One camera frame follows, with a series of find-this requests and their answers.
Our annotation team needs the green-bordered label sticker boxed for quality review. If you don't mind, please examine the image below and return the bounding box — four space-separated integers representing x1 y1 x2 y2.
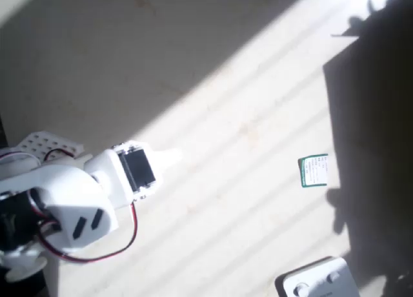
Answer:
297 153 329 189

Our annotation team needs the white device with knobs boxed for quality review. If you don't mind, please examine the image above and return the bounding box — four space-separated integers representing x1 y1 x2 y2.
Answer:
274 256 361 297

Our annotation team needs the red white black servo cable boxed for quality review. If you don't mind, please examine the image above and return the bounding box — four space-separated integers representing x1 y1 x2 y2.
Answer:
35 201 139 265
0 148 76 165

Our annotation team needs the white perforated base plate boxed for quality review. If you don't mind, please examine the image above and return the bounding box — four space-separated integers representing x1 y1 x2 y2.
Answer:
15 132 85 164

